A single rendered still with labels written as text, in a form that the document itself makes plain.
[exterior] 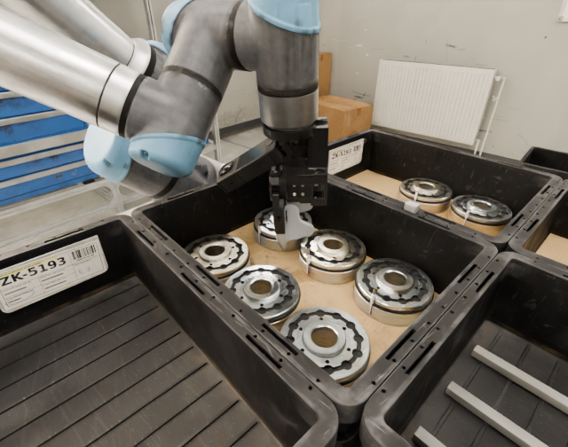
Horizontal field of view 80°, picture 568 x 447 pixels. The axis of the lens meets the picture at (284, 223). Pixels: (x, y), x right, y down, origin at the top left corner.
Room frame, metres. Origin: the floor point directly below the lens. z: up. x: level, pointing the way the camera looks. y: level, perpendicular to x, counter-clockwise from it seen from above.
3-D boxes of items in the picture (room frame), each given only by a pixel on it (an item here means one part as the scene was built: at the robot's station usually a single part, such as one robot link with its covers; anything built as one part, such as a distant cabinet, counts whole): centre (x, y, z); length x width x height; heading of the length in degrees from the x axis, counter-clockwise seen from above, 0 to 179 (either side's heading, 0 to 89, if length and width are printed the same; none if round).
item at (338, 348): (0.25, -0.04, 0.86); 0.05 x 0.05 x 0.01
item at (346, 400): (0.38, -0.02, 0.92); 0.40 x 0.30 x 0.02; 43
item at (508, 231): (0.58, -0.24, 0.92); 0.40 x 0.30 x 0.02; 43
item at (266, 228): (0.51, 0.00, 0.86); 0.10 x 0.10 x 0.01
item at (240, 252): (0.42, 0.10, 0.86); 0.10 x 0.10 x 0.01
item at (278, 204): (0.44, 0.01, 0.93); 0.05 x 0.02 x 0.09; 177
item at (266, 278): (0.34, 0.03, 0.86); 0.05 x 0.05 x 0.01
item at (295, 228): (0.45, -0.02, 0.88); 0.06 x 0.03 x 0.09; 87
